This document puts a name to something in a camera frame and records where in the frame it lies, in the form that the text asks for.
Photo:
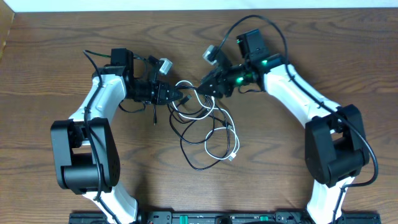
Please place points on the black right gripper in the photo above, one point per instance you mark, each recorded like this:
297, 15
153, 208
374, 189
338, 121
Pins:
221, 83

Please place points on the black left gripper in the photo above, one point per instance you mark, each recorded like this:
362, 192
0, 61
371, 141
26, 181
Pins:
162, 98

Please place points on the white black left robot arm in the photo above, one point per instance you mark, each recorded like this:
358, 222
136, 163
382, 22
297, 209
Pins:
84, 151

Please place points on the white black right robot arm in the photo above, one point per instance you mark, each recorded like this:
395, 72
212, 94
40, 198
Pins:
334, 149

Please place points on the cardboard panel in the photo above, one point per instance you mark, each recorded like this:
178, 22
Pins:
6, 21

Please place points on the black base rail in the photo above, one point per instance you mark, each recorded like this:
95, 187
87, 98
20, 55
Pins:
290, 217

